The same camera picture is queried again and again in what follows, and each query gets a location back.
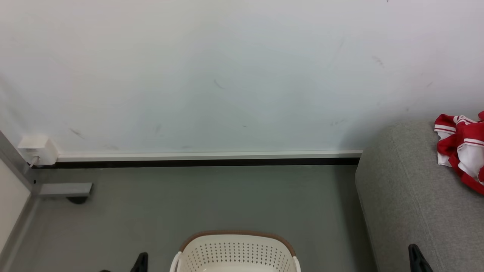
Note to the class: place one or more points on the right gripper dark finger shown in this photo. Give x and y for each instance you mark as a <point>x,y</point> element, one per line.
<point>418,260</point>

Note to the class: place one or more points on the red and white jersey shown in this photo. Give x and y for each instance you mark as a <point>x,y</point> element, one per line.
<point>459,139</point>

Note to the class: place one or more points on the cream perforated laundry basket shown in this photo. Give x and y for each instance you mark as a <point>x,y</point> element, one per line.
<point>234,253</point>

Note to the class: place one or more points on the grey fabric sofa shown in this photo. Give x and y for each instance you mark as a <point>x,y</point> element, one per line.
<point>401,196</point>

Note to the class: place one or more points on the black frame foot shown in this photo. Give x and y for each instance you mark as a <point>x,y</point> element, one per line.
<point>77,199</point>

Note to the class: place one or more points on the white wall baseboard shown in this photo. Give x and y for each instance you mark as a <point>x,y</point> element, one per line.
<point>208,155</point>

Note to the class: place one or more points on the white wall outlet box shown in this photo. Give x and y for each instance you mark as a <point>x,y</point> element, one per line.
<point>38,147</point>

